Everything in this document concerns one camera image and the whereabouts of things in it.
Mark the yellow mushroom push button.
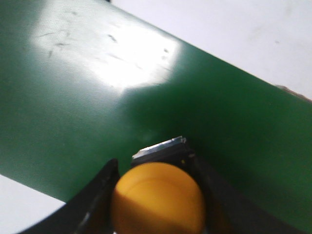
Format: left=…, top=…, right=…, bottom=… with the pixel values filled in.
left=111, top=136, right=206, bottom=234

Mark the green conveyor belt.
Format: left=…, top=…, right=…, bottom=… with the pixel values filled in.
left=0, top=0, right=312, bottom=233

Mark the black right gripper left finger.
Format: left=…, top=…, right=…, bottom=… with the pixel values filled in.
left=23, top=159, right=119, bottom=234

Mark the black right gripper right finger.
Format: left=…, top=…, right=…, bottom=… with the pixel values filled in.
left=189, top=153, right=301, bottom=234

